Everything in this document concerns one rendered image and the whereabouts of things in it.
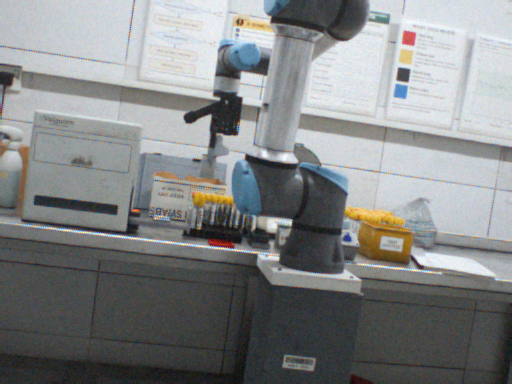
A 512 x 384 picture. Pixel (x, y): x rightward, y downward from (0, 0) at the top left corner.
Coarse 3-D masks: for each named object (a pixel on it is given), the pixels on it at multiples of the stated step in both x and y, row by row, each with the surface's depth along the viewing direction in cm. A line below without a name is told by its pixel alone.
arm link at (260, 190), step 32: (288, 0) 116; (320, 0) 118; (288, 32) 119; (320, 32) 121; (288, 64) 121; (288, 96) 122; (288, 128) 123; (256, 160) 124; (288, 160) 124; (256, 192) 123; (288, 192) 125
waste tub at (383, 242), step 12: (372, 228) 175; (384, 228) 175; (396, 228) 188; (360, 240) 186; (372, 240) 175; (384, 240) 175; (396, 240) 176; (408, 240) 176; (360, 252) 184; (372, 252) 175; (384, 252) 175; (396, 252) 176; (408, 252) 176
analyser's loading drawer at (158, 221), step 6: (156, 216) 166; (162, 216) 167; (132, 222) 160; (138, 222) 160; (144, 222) 160; (150, 222) 161; (156, 222) 161; (162, 222) 162; (168, 222) 162; (174, 222) 166; (180, 222) 168; (174, 228) 162; (180, 228) 162; (186, 228) 162
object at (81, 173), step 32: (32, 128) 154; (64, 128) 154; (96, 128) 156; (128, 128) 157; (32, 160) 154; (64, 160) 155; (96, 160) 156; (128, 160) 157; (32, 192) 154; (64, 192) 155; (96, 192) 157; (128, 192) 158; (64, 224) 156; (96, 224) 157; (128, 224) 167
